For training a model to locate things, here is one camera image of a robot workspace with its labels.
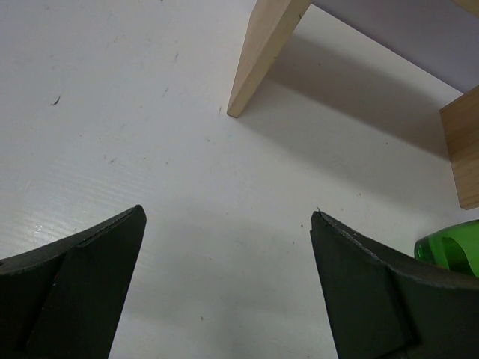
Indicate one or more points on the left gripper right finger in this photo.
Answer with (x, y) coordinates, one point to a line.
(382, 303)

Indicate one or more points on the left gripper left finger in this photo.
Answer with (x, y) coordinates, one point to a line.
(65, 299)

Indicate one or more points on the wooden two-tier shelf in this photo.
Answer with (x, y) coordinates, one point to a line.
(270, 28)

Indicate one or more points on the green glass bottle front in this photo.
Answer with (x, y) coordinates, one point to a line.
(454, 248)

